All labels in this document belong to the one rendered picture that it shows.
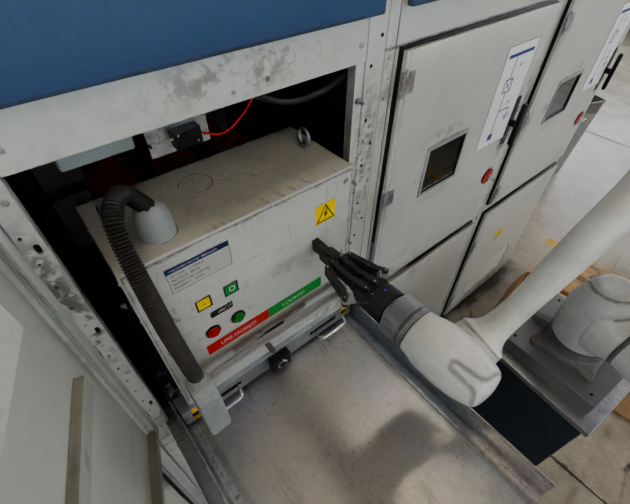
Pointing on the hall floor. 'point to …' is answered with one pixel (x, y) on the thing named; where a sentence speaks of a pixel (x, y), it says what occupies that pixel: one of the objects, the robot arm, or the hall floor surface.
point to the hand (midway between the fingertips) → (324, 251)
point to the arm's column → (525, 418)
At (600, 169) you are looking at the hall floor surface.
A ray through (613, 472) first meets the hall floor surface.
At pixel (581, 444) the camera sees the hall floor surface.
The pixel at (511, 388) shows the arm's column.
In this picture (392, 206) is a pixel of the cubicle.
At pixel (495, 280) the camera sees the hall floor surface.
